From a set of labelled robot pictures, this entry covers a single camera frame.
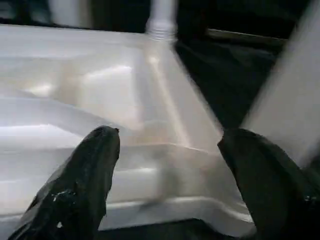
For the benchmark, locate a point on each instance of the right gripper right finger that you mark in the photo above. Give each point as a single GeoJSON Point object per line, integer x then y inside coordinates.
{"type": "Point", "coordinates": [275, 190]}

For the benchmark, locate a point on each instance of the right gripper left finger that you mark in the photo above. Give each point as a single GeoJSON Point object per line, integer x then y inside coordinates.
{"type": "Point", "coordinates": [75, 195]}

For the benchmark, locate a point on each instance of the white plastic table leg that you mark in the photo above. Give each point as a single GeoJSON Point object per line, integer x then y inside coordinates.
{"type": "Point", "coordinates": [290, 100]}
{"type": "Point", "coordinates": [162, 17]}

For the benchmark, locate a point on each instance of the white plastic table top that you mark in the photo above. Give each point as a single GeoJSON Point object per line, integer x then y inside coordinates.
{"type": "Point", "coordinates": [100, 100]}

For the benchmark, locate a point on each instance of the black work mat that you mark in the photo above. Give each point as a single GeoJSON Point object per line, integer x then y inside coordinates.
{"type": "Point", "coordinates": [230, 75]}

